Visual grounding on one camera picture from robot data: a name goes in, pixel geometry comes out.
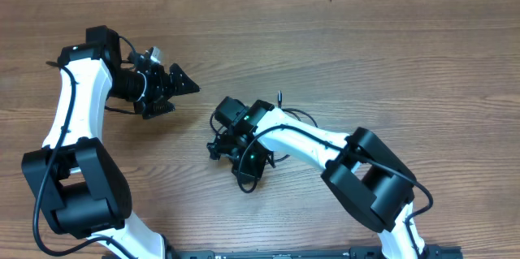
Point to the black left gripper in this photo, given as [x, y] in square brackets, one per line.
[162, 89]

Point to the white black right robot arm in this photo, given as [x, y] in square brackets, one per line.
[372, 184]

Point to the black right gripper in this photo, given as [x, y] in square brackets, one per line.
[255, 171]

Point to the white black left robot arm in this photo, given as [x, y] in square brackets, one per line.
[79, 190]

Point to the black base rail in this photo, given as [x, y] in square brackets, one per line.
[432, 252]

